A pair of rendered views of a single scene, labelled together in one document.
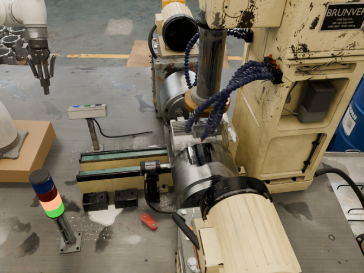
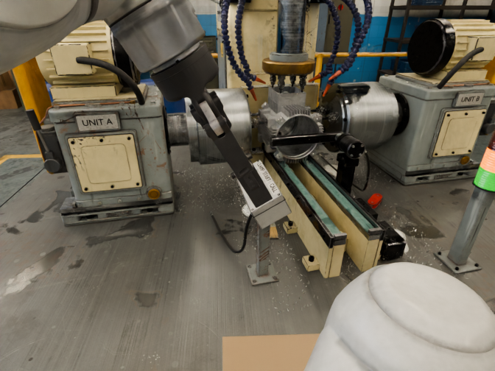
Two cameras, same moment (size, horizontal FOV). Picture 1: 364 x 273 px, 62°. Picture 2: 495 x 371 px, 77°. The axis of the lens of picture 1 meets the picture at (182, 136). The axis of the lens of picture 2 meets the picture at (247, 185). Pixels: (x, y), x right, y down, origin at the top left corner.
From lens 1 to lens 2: 166 cm
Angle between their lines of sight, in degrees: 73
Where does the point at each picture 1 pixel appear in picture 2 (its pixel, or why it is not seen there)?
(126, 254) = (424, 213)
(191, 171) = (375, 92)
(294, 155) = not seen: hidden behind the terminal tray
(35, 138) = (300, 354)
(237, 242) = (481, 23)
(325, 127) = not seen: hidden behind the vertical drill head
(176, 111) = (253, 121)
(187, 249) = (460, 87)
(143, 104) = (127, 232)
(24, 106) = not seen: outside the picture
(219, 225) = (468, 34)
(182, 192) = (392, 107)
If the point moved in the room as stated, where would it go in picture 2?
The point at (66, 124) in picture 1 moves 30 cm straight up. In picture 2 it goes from (177, 358) to (154, 233)
